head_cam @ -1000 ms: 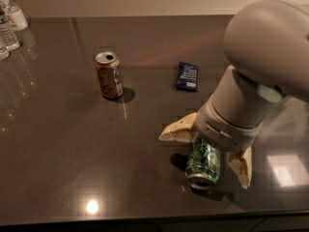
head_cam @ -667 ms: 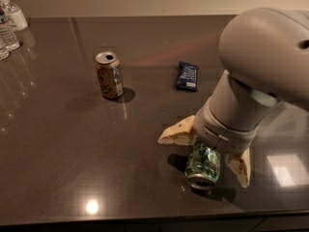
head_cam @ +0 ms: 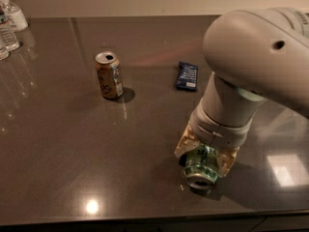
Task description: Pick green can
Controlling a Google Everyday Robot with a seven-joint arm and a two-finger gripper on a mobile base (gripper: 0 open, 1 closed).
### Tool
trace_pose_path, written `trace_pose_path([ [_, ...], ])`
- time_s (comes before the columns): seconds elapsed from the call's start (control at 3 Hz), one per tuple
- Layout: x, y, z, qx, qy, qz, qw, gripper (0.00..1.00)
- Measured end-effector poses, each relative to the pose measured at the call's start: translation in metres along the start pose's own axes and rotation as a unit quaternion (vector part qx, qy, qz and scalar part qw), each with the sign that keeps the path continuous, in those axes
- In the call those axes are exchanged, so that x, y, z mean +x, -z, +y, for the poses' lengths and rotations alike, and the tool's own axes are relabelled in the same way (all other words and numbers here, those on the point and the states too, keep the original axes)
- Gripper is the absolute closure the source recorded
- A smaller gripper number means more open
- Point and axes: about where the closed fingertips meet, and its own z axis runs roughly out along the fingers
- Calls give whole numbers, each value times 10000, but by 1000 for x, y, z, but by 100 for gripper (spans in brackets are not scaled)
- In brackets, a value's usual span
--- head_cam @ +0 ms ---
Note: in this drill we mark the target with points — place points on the hand sanitizer pump bottle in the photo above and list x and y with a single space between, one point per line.
14 15

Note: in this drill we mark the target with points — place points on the orange soda can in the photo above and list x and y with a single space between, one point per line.
109 75

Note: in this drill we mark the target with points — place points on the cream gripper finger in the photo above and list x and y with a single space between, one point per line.
226 158
187 143

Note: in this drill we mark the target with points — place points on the blue snack wrapper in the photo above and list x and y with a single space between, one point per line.
187 77

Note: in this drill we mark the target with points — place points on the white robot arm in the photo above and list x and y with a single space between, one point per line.
254 56

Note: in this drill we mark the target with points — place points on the clear bottle at edge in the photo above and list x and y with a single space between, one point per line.
4 53

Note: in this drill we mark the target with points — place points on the green soda can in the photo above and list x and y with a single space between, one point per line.
201 168

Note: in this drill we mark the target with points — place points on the clear plastic water bottle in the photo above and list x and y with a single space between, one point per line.
7 35

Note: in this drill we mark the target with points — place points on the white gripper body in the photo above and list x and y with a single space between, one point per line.
216 130

